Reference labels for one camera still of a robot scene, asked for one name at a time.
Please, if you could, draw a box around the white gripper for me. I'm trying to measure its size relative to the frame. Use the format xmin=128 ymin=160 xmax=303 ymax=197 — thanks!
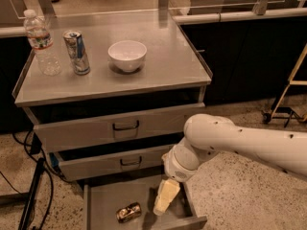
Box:
xmin=153 ymin=144 xmax=200 ymax=216

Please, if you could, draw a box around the orange soda can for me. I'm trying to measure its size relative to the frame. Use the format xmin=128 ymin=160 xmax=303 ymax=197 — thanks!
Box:
xmin=116 ymin=202 xmax=142 ymax=223

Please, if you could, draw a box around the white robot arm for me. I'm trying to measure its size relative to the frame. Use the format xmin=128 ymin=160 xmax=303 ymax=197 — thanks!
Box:
xmin=153 ymin=114 xmax=307 ymax=216

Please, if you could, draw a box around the middle steel drawer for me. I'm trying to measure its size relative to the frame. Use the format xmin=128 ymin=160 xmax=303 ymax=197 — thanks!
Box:
xmin=55 ymin=132 xmax=183 ymax=181

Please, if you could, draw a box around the steel drawer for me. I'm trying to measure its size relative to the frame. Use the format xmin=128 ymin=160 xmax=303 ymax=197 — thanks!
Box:
xmin=55 ymin=132 xmax=183 ymax=181
xmin=34 ymin=87 xmax=204 ymax=152
xmin=83 ymin=166 xmax=207 ymax=230

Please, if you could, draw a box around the bottom steel drawer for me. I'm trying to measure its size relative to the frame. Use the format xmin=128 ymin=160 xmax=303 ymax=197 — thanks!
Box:
xmin=83 ymin=166 xmax=207 ymax=230

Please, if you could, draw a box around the top steel drawer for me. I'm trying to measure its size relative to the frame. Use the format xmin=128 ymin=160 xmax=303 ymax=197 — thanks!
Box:
xmin=34 ymin=87 xmax=204 ymax=152

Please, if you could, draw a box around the steel drawer cabinet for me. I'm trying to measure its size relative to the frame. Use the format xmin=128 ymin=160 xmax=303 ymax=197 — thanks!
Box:
xmin=12 ymin=9 xmax=213 ymax=230

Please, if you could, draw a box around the silver blue energy drink can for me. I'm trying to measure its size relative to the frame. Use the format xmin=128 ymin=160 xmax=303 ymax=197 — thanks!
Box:
xmin=63 ymin=30 xmax=90 ymax=75

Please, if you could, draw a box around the black metal floor bar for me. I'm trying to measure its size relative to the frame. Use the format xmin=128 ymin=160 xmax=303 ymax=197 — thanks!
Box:
xmin=18 ymin=158 xmax=44 ymax=230

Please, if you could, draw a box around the white ceramic bowl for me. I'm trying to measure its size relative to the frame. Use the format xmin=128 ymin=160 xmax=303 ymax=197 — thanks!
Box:
xmin=108 ymin=40 xmax=147 ymax=72

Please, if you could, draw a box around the clear plastic water bottle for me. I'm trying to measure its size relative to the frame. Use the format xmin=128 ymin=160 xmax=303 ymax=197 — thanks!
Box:
xmin=24 ymin=10 xmax=61 ymax=76

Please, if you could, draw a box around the yellow wheeled cart frame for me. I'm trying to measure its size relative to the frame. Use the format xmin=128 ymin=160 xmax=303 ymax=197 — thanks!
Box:
xmin=262 ymin=43 xmax=307 ymax=127

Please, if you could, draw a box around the black floor cable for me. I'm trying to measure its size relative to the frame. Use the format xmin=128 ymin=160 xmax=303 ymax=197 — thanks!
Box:
xmin=0 ymin=129 xmax=70 ymax=230

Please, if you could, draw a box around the white horizontal rail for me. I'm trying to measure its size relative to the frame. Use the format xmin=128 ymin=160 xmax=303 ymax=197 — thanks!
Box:
xmin=173 ymin=8 xmax=307 ymax=25

